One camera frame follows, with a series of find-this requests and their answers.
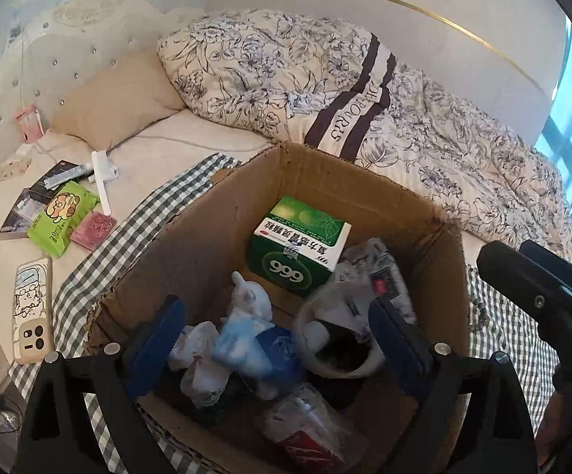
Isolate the dark book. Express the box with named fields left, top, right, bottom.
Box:
left=0, top=187, right=46, bottom=241

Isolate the green snack packet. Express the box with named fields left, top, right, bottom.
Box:
left=27, top=181, right=98, bottom=258

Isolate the cardboard box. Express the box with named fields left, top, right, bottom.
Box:
left=86, top=145, right=469, bottom=473

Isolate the pink card packet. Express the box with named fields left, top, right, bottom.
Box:
left=71, top=211, right=117, bottom=252

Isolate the beige pillow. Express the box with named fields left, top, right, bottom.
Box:
left=50, top=48, right=185, bottom=151

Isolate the white plug-in night light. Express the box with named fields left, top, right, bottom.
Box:
left=303, top=321, right=330, bottom=354

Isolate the floss pick jar blue label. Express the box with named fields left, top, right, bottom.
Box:
left=261, top=385, right=368, bottom=473

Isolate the white tufted headboard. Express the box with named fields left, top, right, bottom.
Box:
left=0, top=0, right=208, bottom=192

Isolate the white stick tool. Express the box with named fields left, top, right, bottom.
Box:
left=91, top=151, right=119, bottom=216

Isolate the pink phone charm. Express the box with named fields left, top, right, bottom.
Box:
left=15, top=105, right=45, bottom=145

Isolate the floral tissue pack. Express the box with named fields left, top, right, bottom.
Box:
left=315, top=237, right=418, bottom=344

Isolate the phone in cartoon case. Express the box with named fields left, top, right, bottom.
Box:
left=12, top=258, right=54, bottom=365

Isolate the floral quilt with stripes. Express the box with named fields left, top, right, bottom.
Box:
left=156, top=9, right=572, bottom=261

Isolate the green 999 medicine box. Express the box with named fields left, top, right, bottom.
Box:
left=247, top=197, right=351, bottom=297

